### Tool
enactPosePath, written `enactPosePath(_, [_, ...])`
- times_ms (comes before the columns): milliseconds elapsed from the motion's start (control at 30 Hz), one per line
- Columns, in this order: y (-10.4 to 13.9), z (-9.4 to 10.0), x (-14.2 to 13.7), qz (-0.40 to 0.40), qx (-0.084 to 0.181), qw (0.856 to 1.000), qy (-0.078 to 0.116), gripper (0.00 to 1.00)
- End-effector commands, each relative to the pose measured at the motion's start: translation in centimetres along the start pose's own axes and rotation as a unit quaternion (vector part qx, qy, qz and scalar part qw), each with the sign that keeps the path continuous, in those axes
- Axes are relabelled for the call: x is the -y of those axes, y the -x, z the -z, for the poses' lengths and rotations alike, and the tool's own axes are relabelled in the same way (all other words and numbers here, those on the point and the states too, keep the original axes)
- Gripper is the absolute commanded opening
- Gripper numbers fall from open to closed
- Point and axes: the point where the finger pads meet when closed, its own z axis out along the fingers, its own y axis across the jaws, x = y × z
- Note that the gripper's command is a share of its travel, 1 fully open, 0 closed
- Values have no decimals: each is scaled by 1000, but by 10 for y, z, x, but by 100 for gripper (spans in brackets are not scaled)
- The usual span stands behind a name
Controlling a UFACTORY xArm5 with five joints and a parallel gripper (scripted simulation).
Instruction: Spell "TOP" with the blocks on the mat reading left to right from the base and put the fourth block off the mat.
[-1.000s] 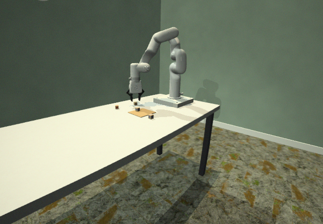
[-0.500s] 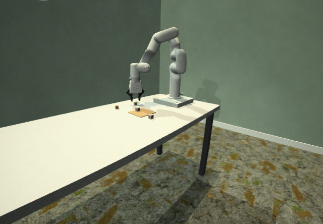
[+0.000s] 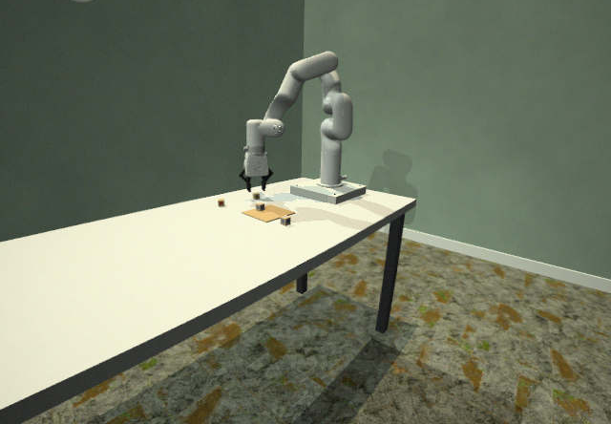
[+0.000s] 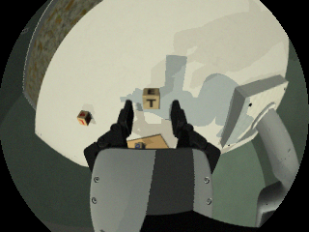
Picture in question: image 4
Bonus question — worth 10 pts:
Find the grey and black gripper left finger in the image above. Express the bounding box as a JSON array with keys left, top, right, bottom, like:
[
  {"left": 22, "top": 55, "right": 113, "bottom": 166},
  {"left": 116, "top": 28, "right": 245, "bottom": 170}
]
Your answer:
[{"left": 83, "top": 100, "right": 134, "bottom": 173}]

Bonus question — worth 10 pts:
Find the tan flat mat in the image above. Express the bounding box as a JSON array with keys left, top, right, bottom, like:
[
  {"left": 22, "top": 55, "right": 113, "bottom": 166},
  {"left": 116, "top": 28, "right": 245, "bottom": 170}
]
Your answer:
[{"left": 127, "top": 134, "right": 169, "bottom": 148}]

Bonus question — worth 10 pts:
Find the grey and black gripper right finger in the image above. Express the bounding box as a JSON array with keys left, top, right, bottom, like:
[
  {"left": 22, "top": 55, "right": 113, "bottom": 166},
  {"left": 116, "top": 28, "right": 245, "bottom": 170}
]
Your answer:
[{"left": 170, "top": 100, "right": 221, "bottom": 174}]

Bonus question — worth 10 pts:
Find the wooden letter block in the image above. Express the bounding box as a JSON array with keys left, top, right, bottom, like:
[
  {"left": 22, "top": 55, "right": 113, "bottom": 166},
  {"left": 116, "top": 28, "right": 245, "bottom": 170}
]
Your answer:
[
  {"left": 142, "top": 88, "right": 160, "bottom": 109},
  {"left": 77, "top": 110, "right": 92, "bottom": 126},
  {"left": 134, "top": 142, "right": 146, "bottom": 148}
]

